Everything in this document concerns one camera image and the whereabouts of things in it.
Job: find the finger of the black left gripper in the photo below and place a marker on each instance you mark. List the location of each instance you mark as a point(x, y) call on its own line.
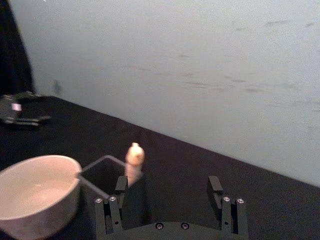
point(28, 95)
point(27, 121)

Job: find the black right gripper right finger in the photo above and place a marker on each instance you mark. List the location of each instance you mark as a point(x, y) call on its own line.
point(228, 215)

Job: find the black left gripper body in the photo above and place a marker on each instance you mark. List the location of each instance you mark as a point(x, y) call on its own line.
point(8, 108)

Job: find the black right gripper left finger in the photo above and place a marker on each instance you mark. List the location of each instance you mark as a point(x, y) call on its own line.
point(113, 212)

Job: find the clear plastic case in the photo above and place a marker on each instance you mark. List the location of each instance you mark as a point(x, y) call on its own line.
point(105, 172)

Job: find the black table cloth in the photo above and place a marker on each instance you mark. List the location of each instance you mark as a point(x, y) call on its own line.
point(180, 180)

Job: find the white round bowl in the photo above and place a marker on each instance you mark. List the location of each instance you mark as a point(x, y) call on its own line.
point(35, 195)

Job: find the plain pale wall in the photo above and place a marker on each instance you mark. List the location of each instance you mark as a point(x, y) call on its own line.
point(175, 62)

